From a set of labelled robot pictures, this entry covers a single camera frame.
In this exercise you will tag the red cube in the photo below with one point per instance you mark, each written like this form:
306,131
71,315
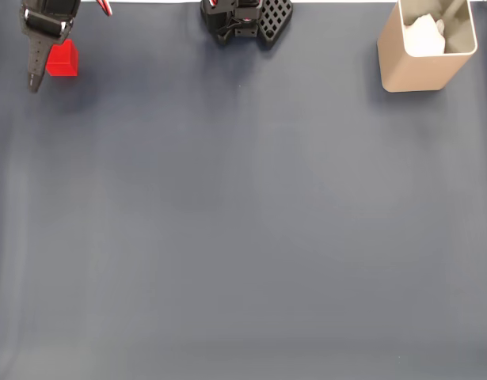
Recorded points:
63,61

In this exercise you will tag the beige rounded box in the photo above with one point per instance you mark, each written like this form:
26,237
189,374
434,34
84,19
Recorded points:
409,73

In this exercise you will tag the grey table cloth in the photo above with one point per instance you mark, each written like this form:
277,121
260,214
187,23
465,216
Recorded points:
243,237

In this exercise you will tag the white crumpled paper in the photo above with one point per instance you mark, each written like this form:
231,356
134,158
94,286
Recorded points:
423,37

